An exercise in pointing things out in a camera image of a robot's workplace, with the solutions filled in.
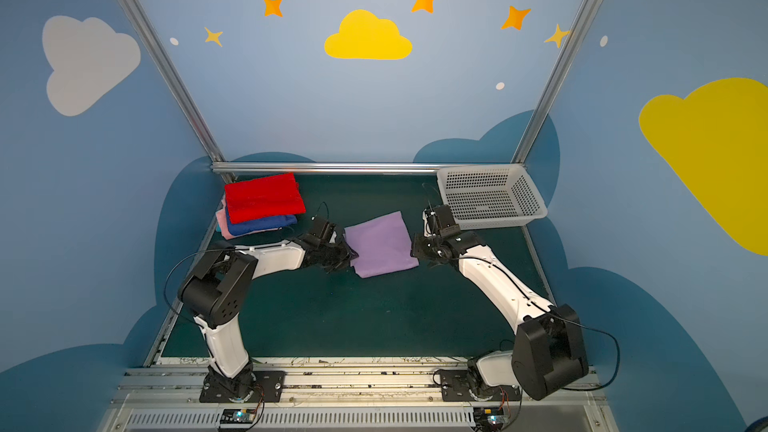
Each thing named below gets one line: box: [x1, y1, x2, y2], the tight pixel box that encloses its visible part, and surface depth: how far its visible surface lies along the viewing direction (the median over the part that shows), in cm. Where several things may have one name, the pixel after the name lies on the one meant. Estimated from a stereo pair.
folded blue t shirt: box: [226, 208, 298, 236], surface depth 103 cm
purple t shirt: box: [344, 211, 419, 279], surface depth 100 cm
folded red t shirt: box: [224, 172, 306, 225], surface depth 110 cm
